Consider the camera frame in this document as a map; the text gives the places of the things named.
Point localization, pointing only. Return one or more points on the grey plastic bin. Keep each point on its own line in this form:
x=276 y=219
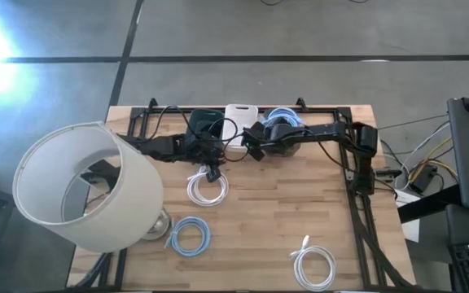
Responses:
x=288 y=151

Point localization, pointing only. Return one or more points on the white paper sheet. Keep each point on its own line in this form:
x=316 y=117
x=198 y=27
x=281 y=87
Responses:
x=411 y=232

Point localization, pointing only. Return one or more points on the white plastic bin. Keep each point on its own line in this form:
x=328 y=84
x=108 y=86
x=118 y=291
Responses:
x=240 y=121

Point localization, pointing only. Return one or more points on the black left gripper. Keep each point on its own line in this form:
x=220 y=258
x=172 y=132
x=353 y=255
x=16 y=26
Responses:
x=198 y=150

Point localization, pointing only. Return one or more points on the black power brick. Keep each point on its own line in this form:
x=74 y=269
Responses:
x=423 y=179

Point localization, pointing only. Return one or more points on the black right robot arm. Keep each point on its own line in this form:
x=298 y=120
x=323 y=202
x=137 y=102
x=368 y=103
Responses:
x=332 y=131

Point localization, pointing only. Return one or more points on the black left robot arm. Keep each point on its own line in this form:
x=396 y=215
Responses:
x=157 y=146

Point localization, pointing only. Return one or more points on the shiny metal lamp base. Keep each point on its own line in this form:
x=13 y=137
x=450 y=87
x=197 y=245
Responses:
x=160 y=228

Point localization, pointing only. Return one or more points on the white lamp shade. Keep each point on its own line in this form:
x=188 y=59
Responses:
x=137 y=211

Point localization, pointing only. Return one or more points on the black side desk bar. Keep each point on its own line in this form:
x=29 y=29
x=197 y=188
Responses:
x=426 y=205

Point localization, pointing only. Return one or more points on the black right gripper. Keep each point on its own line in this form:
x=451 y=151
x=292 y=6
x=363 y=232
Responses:
x=259 y=136

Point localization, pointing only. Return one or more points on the black aluminium table frame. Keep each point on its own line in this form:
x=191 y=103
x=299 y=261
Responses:
x=324 y=110

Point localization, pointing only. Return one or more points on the dark green plastic bin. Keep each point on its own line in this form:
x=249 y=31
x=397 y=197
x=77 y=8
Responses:
x=206 y=116

